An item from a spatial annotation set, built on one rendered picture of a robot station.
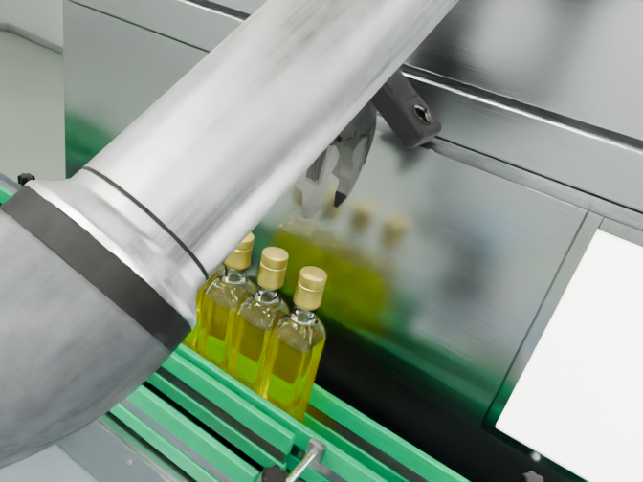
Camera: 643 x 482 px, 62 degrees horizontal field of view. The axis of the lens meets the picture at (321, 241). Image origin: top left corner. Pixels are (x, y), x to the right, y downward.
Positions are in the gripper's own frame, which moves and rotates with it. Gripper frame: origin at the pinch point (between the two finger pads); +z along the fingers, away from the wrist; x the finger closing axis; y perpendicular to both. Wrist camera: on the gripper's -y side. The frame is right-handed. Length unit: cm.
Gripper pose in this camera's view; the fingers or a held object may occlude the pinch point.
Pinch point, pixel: (329, 205)
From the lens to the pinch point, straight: 61.2
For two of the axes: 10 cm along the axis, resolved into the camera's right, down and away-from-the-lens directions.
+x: -5.9, 2.8, -7.6
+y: -7.8, -4.4, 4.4
